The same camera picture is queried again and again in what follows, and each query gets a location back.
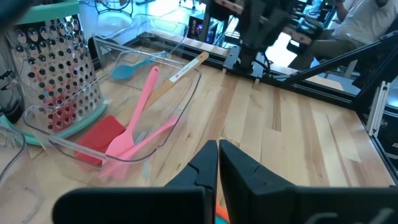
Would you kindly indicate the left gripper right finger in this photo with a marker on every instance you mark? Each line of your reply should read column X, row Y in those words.
column 311, row 205

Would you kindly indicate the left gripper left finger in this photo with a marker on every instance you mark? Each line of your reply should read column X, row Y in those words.
column 140, row 205

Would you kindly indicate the pink silicone spatula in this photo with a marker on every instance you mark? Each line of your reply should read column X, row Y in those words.
column 155, row 133
column 143, row 99

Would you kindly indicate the orange silicone spatula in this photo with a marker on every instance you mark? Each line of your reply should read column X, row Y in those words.
column 221, row 211

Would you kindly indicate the blue silicone spoon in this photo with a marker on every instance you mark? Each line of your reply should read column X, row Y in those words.
column 122, row 72

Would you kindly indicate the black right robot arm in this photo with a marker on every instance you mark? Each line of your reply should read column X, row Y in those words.
column 258, row 25

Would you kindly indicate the clear plastic bin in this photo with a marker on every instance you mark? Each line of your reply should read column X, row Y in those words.
column 9, row 155
column 140, row 34
column 174, row 93

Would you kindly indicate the teal metal box grater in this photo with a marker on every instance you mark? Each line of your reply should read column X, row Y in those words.
column 56, row 62

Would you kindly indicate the black computer tower lights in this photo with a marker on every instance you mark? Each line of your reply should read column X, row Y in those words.
column 194, row 26

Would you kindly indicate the person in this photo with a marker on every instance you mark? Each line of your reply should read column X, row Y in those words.
column 363, row 21

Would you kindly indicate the silver aluminium post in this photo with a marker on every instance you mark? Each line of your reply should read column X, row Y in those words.
column 377, row 109

